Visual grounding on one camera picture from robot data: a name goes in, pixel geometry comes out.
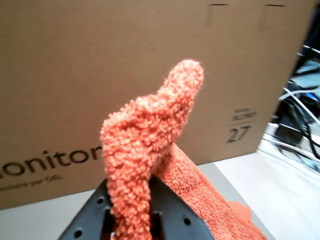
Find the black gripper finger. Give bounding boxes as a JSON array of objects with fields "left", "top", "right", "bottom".
[
  {"left": 148, "top": 174, "right": 216, "bottom": 240},
  {"left": 58, "top": 180, "right": 116, "bottom": 240}
]

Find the orange terry towel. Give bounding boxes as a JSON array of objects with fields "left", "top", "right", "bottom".
[{"left": 100, "top": 58, "right": 267, "bottom": 240}]

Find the brown cardboard monitor box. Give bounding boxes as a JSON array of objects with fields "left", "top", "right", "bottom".
[{"left": 0, "top": 0, "right": 316, "bottom": 211}]

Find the black power adapter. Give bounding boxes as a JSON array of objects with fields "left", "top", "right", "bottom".
[{"left": 276, "top": 119, "right": 305, "bottom": 148}]

